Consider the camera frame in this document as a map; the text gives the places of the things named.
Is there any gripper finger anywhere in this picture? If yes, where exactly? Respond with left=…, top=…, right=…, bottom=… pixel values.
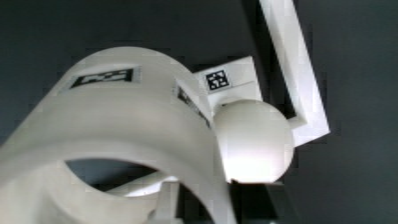
left=229, top=181, right=302, bottom=224

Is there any white U-shaped fence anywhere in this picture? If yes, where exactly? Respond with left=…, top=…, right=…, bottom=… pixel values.
left=259, top=0, right=330, bottom=146

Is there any white lamp shade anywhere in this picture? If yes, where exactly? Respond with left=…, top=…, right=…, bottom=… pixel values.
left=0, top=47, right=236, bottom=224

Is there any white lamp base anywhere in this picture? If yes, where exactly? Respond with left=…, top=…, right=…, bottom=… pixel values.
left=193, top=56, right=263, bottom=109

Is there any white lamp bulb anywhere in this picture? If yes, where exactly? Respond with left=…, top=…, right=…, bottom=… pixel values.
left=213, top=100, right=295, bottom=183

